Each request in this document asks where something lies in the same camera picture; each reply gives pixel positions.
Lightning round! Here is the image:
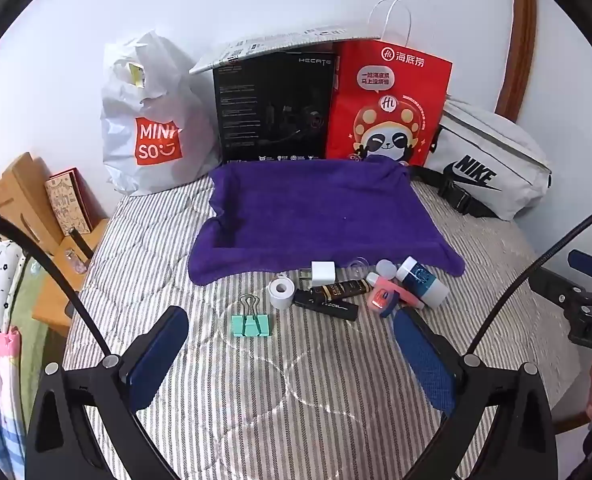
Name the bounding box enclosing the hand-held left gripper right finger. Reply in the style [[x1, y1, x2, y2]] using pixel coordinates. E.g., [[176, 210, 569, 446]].
[[392, 307, 572, 480]]

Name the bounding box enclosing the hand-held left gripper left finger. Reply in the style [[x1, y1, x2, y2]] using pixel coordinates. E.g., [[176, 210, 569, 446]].
[[26, 306, 189, 480]]

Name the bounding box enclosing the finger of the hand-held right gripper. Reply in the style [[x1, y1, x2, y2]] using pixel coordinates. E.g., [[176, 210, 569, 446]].
[[528, 249, 592, 311]]

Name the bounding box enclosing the pink tube with white cap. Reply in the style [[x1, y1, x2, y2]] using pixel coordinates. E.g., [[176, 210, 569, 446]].
[[366, 271, 427, 311]]

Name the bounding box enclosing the blue and white bottle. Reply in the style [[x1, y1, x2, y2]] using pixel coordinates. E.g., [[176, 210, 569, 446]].
[[396, 256, 449, 309]]

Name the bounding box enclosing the green binder clip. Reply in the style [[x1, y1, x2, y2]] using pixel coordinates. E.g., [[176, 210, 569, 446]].
[[231, 294, 271, 338]]

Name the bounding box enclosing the white tape roll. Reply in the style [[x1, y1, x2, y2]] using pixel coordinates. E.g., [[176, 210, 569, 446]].
[[267, 277, 297, 311]]

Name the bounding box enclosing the white charger plug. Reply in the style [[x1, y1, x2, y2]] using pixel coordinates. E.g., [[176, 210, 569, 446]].
[[298, 261, 331, 288]]

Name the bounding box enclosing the pink correction tape dispenser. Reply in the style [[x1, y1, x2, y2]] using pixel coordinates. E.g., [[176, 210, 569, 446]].
[[368, 281, 401, 319]]

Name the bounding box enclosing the black rectangular stick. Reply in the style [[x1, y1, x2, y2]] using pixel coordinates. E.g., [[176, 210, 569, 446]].
[[291, 287, 359, 322]]

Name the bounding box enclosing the brown black tube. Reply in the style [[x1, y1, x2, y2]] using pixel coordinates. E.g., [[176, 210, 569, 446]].
[[312, 282, 350, 306]]

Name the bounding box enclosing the white waist bag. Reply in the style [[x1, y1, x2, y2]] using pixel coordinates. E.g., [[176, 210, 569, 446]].
[[411, 95, 553, 221]]

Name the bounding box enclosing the patterned flat box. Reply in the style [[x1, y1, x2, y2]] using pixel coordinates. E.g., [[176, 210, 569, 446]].
[[44, 167, 95, 237]]

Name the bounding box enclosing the white plastic shopping bag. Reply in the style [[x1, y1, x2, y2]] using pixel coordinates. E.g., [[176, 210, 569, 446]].
[[100, 30, 223, 197]]

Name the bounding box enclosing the purple towel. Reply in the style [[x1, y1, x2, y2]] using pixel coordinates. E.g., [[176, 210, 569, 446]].
[[188, 157, 466, 285]]

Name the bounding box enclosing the wooden bedside furniture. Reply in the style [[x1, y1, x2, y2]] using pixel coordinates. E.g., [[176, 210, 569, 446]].
[[0, 152, 111, 337]]

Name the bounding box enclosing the black cardboard box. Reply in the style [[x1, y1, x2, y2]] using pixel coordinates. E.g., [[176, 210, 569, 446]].
[[213, 51, 337, 165]]

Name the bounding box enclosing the red panda paper bag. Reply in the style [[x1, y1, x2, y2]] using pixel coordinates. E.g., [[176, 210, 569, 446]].
[[325, 0, 453, 168]]

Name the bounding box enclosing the black cable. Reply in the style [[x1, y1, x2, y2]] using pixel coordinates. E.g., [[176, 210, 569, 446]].
[[488, 207, 592, 323], [0, 207, 112, 358]]

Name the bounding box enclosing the brown wooden frame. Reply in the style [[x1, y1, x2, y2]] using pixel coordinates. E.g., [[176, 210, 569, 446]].
[[495, 0, 539, 123]]

